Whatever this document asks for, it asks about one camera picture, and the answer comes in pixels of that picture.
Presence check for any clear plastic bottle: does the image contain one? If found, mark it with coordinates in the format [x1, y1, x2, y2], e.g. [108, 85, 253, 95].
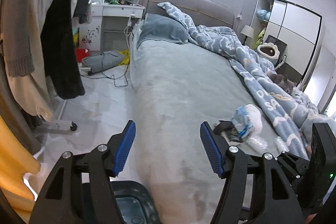
[245, 135, 268, 153]

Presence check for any blue white plastic wrapper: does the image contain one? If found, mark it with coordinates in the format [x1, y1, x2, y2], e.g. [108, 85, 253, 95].
[231, 104, 254, 139]

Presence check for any black wrapper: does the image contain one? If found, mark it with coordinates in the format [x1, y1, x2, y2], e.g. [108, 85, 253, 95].
[213, 120, 243, 145]

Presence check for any blue cloud pattern blanket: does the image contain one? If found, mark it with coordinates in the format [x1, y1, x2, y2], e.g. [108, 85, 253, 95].
[158, 2, 335, 159]

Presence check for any white clothes rack base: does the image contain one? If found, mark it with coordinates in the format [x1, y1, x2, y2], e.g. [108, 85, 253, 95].
[35, 100, 78, 134]

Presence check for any grey cat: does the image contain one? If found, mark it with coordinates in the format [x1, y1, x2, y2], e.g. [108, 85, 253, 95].
[269, 74, 297, 95]

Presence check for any bed with grey-green sheet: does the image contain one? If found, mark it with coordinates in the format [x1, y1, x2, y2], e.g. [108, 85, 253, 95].
[129, 13, 310, 224]

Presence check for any white cloud cat bed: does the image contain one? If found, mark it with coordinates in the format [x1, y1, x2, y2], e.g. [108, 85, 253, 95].
[257, 43, 280, 64]

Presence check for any red box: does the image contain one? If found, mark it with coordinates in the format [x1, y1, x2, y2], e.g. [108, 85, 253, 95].
[75, 48, 90, 63]

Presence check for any yellow cloth on floor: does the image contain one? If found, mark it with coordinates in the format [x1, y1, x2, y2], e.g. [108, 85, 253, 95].
[118, 50, 130, 66]

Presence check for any white wardrobe with black trim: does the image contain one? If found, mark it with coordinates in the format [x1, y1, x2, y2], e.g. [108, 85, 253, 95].
[248, 0, 322, 90]

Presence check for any black hanging garment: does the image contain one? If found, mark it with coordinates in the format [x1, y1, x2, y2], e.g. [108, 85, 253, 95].
[41, 0, 85, 100]

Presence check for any bedside table lamp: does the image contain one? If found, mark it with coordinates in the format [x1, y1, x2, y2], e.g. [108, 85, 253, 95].
[240, 25, 254, 44]

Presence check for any white dressing table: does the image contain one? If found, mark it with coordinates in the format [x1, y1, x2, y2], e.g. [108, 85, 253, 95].
[79, 0, 144, 53]

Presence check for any blue-grey pillow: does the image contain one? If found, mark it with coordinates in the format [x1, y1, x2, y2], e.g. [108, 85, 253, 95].
[136, 13, 189, 48]

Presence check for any grey padded headboard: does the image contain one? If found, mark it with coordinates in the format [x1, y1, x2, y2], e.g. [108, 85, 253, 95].
[140, 0, 236, 30]

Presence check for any cream hanging coat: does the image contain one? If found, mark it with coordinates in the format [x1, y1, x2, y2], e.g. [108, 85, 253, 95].
[4, 0, 54, 121]

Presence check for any black power cable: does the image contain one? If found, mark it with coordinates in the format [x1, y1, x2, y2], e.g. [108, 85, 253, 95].
[80, 52, 131, 88]

